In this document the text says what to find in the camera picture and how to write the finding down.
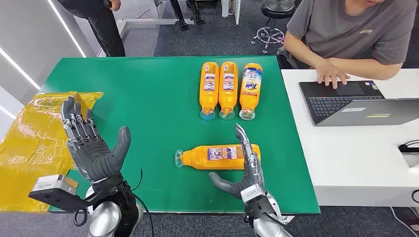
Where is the black camera cable loop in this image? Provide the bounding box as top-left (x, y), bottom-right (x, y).
top-left (72, 207), bottom-right (89, 228)

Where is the black power adapter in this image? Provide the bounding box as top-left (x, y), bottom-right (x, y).
top-left (397, 140), bottom-right (419, 154)

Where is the black round stool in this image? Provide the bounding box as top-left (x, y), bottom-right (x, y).
top-left (250, 0), bottom-right (297, 55)

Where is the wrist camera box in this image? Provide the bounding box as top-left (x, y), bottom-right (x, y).
top-left (240, 184), bottom-right (267, 207)
top-left (28, 174), bottom-right (95, 213)

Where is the yellow plastic-wrapped cardboard box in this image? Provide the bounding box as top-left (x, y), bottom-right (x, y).
top-left (0, 91), bottom-right (104, 213)

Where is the seated person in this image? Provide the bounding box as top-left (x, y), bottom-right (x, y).
top-left (276, 0), bottom-right (418, 89)

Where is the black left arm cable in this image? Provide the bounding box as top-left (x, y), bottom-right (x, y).
top-left (130, 168), bottom-right (155, 237)

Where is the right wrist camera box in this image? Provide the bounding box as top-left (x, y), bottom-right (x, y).
top-left (240, 184), bottom-right (267, 207)

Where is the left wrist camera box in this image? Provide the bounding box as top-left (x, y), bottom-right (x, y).
top-left (28, 174), bottom-right (95, 213)

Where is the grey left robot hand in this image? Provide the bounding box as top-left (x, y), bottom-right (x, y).
top-left (61, 96), bottom-right (132, 183)

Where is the white furniture leg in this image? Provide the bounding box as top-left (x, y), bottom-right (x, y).
top-left (221, 0), bottom-right (241, 25)

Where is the white desk frame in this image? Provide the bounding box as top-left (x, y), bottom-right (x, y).
top-left (116, 18), bottom-right (197, 40)

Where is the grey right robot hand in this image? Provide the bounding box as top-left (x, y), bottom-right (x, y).
top-left (208, 122), bottom-right (266, 199)

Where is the background humanoid robot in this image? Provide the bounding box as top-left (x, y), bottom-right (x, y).
top-left (168, 0), bottom-right (207, 32)

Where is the dark grey laptop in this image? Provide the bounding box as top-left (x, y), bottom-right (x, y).
top-left (298, 80), bottom-right (419, 127)

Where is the white table foot bracket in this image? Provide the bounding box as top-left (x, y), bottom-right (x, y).
top-left (268, 214), bottom-right (295, 225)

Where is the orange Tide-label detergent bottle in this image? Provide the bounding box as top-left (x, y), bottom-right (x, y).
top-left (239, 63), bottom-right (263, 121)

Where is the seated person's right hand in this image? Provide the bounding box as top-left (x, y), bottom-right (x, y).
top-left (315, 62), bottom-right (351, 89)

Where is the standing person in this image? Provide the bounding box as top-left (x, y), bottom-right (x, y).
top-left (57, 0), bottom-right (126, 58)

